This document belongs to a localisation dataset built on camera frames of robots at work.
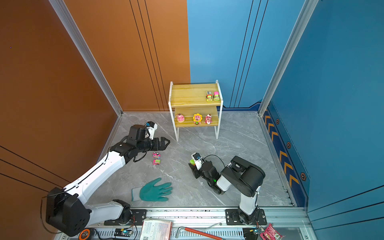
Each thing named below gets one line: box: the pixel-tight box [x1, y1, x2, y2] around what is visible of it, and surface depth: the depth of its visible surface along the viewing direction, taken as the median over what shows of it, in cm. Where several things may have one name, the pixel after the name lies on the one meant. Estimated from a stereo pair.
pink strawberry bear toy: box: [205, 113, 213, 125], surface depth 91 cm
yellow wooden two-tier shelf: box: [168, 80, 224, 142], surface depth 89 cm
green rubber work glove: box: [131, 177, 173, 202], surface depth 82 cm
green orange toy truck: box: [206, 91, 213, 102], surface depth 81 cm
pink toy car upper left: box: [152, 152, 161, 159], surface depth 96 cm
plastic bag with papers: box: [139, 219, 173, 240], surface depth 68 cm
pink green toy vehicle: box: [213, 91, 220, 101], surface depth 81 cm
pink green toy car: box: [152, 159, 161, 166], surface depth 92 cm
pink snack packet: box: [259, 223, 285, 240], surface depth 69 cm
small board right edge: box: [242, 228, 260, 240], surface depth 71 cm
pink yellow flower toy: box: [193, 113, 203, 125], surface depth 91 cm
